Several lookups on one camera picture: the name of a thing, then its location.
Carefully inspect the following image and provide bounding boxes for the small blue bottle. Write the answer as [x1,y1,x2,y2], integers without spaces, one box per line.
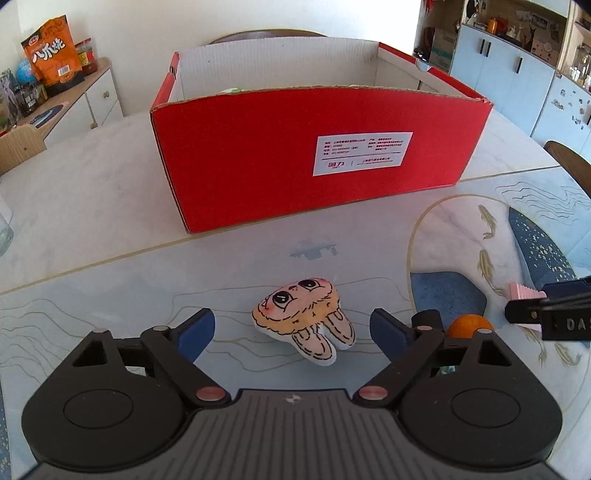
[411,310,444,329]

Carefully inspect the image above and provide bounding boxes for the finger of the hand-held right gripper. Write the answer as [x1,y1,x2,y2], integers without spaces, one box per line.
[542,275,591,306]
[504,299,591,342]

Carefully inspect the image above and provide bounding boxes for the white side cabinet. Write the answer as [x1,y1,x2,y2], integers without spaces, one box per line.
[28,56,124,139]

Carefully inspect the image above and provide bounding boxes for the small blue globe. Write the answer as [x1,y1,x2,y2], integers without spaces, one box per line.
[14,59,40,86]

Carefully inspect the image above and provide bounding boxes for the white marble desktop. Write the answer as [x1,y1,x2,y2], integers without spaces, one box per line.
[0,106,591,462]

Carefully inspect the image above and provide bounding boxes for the blue grey wall cabinet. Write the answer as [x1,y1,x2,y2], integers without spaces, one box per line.
[413,0,591,153]

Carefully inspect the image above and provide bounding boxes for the dark wooden chair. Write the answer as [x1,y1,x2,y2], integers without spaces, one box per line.
[544,141,591,197]
[208,29,328,45]

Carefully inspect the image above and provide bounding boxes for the brown cardboard carton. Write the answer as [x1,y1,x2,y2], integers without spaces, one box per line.
[431,28,460,70]

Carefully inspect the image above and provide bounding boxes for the pink hair clip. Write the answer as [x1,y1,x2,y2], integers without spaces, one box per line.
[508,281,548,330]

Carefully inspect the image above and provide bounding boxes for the orange tangerine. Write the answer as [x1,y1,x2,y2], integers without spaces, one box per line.
[447,314,496,340]

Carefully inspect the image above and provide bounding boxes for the rabbit plush toy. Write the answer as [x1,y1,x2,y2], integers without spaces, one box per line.
[252,277,356,367]

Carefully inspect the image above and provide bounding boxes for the orange snack bag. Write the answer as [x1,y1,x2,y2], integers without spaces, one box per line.
[21,14,85,90]

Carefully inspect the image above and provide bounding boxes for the red sauce jars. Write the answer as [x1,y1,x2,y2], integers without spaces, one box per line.
[74,38,99,75]

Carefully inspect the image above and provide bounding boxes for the clear glass cup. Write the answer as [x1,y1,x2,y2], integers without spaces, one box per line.
[0,182,14,258]

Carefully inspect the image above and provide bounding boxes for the printed clear table mat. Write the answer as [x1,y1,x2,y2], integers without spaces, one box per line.
[0,166,591,462]

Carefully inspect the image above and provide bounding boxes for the red cardboard box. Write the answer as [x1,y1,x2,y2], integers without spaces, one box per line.
[149,39,494,234]

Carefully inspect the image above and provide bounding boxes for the dark round mouse pad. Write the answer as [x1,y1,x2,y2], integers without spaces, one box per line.
[28,104,64,126]

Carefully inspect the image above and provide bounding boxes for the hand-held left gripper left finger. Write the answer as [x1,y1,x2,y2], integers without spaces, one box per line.
[69,308,230,407]

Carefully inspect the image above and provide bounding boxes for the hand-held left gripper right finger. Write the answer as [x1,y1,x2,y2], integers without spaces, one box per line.
[353,308,518,407]

